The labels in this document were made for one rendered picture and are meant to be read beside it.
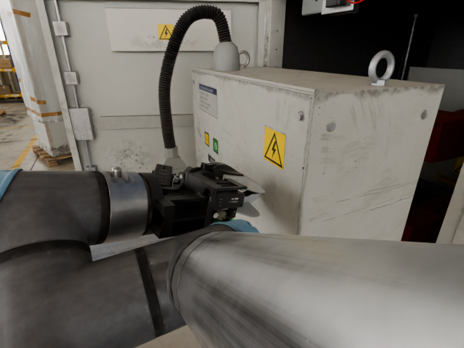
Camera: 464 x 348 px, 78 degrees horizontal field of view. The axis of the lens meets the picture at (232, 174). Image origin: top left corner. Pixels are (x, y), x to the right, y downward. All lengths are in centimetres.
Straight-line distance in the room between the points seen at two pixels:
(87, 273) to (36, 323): 4
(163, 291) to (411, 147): 39
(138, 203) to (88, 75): 75
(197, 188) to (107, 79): 70
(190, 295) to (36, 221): 15
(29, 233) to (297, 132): 29
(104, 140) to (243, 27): 57
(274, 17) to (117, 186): 75
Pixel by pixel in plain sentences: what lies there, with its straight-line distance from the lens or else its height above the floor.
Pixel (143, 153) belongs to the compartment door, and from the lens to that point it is 103.
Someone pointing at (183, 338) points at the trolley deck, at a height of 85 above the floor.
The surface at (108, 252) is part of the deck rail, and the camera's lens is 96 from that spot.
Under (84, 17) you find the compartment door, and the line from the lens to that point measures 101.
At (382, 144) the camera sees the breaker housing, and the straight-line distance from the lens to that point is 44.
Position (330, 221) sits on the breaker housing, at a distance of 43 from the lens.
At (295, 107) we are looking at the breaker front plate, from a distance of 37.
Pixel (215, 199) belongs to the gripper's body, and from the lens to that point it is 33.
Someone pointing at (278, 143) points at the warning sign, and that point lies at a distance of 40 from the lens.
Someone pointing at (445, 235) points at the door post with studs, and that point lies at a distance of 59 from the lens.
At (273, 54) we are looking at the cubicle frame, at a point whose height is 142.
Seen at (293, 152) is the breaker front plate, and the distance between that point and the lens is 38.
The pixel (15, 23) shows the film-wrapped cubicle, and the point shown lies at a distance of 436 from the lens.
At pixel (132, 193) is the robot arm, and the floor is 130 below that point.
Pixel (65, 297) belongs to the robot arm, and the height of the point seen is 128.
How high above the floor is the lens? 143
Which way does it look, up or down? 23 degrees down
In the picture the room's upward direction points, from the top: straight up
